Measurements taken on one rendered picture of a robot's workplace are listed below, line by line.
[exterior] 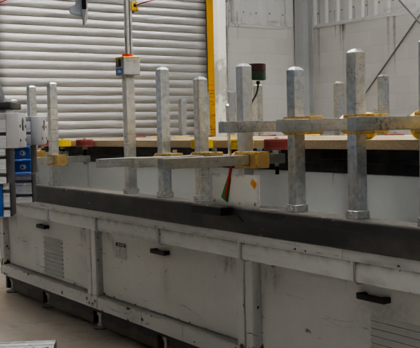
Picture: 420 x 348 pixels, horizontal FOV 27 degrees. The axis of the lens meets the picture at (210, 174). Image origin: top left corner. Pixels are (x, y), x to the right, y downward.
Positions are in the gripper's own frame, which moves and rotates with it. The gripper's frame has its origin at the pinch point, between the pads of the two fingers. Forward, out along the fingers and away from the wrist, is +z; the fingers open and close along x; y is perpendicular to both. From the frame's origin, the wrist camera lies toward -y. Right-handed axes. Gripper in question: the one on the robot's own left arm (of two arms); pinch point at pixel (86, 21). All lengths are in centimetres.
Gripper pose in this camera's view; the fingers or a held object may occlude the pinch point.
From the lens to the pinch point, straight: 300.7
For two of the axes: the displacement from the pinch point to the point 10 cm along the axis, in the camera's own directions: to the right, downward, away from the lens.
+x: 0.8, 0.5, -10.0
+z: 0.2, 10.0, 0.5
